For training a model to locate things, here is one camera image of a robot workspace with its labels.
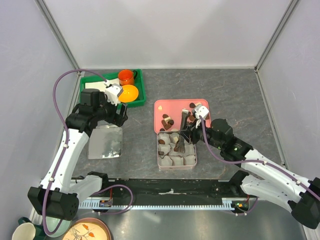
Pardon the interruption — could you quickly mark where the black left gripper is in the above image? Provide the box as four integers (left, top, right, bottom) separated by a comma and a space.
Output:
93, 92, 128, 127

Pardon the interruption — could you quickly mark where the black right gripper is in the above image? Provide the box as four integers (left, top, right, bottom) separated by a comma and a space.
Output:
177, 117, 223, 150

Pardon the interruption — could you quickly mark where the brown bar chocolate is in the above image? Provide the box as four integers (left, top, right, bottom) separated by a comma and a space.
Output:
173, 147, 183, 153

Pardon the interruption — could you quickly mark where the brown oval chocolate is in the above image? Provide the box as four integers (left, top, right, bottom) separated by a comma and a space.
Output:
158, 139, 165, 145

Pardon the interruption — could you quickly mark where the pink tray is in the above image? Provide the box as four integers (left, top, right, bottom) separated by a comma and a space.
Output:
154, 98, 210, 134

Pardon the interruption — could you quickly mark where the pink chocolate tin box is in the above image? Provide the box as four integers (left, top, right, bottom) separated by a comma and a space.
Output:
157, 131, 198, 171

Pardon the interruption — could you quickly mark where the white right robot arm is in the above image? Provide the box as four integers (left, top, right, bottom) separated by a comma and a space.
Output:
179, 118, 320, 229

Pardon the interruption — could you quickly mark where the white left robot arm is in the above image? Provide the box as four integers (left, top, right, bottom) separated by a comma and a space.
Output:
27, 84, 128, 221

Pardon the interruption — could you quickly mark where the yellow bowl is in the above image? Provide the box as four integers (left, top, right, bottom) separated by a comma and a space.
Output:
118, 84, 139, 103

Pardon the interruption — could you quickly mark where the silver tin lid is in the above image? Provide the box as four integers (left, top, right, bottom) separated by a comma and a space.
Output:
87, 124, 123, 160

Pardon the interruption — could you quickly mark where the green plastic bin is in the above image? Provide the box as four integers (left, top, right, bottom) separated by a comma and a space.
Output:
79, 69, 147, 108

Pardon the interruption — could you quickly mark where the orange mug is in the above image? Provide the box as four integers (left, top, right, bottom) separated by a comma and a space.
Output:
117, 69, 138, 86

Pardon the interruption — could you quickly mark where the pink painted plate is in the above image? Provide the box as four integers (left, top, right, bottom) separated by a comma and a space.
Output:
62, 217, 112, 240

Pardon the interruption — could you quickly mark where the light green bowl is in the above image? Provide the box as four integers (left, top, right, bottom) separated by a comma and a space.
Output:
43, 216, 72, 238

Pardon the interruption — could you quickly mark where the cream and green mug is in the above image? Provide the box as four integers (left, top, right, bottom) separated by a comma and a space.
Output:
11, 217, 47, 240

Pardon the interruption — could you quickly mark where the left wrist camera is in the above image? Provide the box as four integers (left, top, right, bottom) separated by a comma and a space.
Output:
104, 83, 124, 106

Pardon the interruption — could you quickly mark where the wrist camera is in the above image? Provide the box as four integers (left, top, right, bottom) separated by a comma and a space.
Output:
104, 83, 124, 106
192, 104, 210, 120

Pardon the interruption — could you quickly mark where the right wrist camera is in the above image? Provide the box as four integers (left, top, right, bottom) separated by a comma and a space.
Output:
192, 104, 210, 120

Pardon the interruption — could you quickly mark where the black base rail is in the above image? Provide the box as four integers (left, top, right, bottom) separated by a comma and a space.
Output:
71, 172, 261, 208

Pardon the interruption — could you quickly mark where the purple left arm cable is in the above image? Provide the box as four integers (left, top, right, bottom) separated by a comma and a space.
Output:
41, 69, 110, 236

